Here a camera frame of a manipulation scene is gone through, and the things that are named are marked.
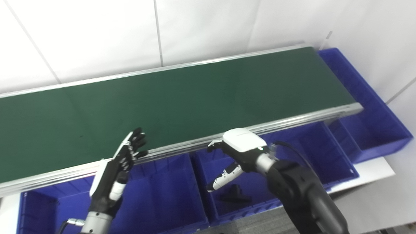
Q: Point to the blue plastic bin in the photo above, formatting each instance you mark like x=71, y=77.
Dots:
x=156, y=201
x=312, y=146
x=367, y=107

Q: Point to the green conveyor belt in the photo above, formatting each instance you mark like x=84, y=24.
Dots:
x=292, y=120
x=178, y=104

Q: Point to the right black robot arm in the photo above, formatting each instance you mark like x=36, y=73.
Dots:
x=302, y=195

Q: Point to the black flanged metal part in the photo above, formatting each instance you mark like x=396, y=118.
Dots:
x=235, y=195

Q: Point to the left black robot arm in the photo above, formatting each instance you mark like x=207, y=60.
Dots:
x=96, y=224

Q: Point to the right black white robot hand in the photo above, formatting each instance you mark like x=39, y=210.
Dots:
x=243, y=143

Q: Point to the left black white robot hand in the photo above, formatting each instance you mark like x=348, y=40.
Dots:
x=107, y=182

